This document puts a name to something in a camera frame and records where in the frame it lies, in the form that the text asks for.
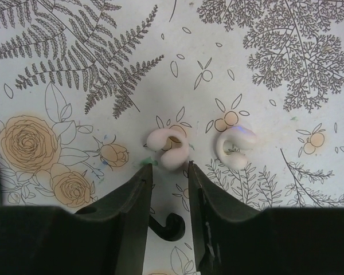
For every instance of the floral patterned table mat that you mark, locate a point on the floral patterned table mat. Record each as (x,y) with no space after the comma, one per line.
(83,84)

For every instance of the black earbud near case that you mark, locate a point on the black earbud near case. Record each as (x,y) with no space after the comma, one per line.
(173,230)

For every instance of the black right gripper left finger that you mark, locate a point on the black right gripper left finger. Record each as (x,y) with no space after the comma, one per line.
(105,237)

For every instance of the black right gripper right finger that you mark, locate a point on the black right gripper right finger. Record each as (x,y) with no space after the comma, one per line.
(231,237)

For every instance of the white clip earbud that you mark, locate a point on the white clip earbud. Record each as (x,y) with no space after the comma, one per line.
(173,158)
(231,144)

